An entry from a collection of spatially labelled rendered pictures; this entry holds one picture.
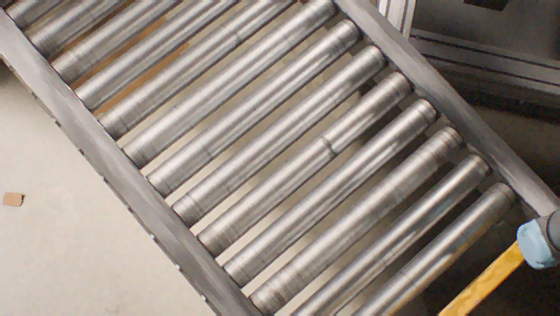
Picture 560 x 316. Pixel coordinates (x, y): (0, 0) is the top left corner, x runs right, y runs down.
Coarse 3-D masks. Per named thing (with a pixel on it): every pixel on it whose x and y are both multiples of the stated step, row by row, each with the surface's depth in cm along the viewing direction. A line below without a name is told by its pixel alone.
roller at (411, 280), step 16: (496, 192) 135; (512, 192) 135; (480, 208) 134; (496, 208) 134; (464, 224) 133; (480, 224) 133; (448, 240) 132; (464, 240) 132; (416, 256) 132; (432, 256) 131; (448, 256) 131; (400, 272) 131; (416, 272) 130; (432, 272) 131; (384, 288) 130; (400, 288) 129; (416, 288) 130; (368, 304) 129; (384, 304) 128; (400, 304) 129
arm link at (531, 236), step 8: (544, 216) 125; (528, 224) 124; (536, 224) 123; (544, 224) 122; (520, 232) 125; (528, 232) 123; (536, 232) 122; (544, 232) 122; (520, 240) 126; (528, 240) 123; (536, 240) 122; (544, 240) 121; (520, 248) 127; (528, 248) 124; (536, 248) 121; (544, 248) 121; (552, 248) 121; (528, 256) 125; (536, 256) 122; (544, 256) 121; (552, 256) 122; (536, 264) 123; (544, 264) 122; (552, 264) 123
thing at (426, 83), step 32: (352, 0) 143; (384, 32) 141; (416, 64) 140; (416, 96) 141; (448, 96) 139; (480, 128) 137; (512, 160) 136; (480, 192) 146; (544, 192) 135; (512, 224) 144
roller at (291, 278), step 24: (432, 144) 137; (456, 144) 137; (408, 168) 135; (432, 168) 136; (384, 192) 133; (408, 192) 135; (360, 216) 132; (384, 216) 134; (336, 240) 131; (288, 264) 130; (312, 264) 130; (264, 288) 129; (288, 288) 128; (264, 312) 127
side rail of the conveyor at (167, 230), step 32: (0, 32) 137; (32, 64) 136; (64, 96) 135; (64, 128) 134; (96, 128) 134; (96, 160) 132; (128, 160) 133; (128, 192) 131; (160, 224) 130; (192, 256) 129; (224, 288) 128
